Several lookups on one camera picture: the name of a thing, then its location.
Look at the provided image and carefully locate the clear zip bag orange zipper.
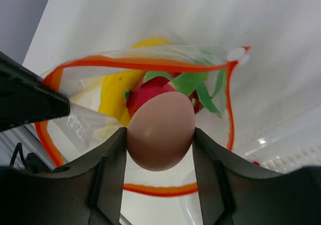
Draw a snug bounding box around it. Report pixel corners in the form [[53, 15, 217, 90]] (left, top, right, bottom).
[[34, 33, 252, 198]]

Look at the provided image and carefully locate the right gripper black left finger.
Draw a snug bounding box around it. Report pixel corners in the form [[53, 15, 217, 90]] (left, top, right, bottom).
[[1, 128, 126, 224]]

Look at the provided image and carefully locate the pink peach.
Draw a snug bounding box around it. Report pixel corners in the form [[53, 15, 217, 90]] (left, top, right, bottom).
[[126, 91, 196, 172]]

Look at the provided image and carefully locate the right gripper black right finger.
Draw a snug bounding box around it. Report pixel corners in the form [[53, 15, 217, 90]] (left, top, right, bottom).
[[193, 129, 320, 224]]

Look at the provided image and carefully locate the red dragon fruit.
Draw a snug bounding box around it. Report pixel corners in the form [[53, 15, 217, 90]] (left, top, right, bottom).
[[124, 69, 226, 118]]

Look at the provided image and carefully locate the yellow banana bunch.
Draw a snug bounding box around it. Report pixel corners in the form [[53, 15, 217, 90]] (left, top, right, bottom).
[[97, 37, 171, 127]]

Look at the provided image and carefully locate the white plastic perforated basket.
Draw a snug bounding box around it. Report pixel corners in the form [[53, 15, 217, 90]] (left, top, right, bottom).
[[179, 142, 321, 225]]

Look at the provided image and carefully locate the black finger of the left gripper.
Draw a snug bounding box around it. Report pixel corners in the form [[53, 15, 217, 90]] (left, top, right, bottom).
[[1, 53, 70, 132]]

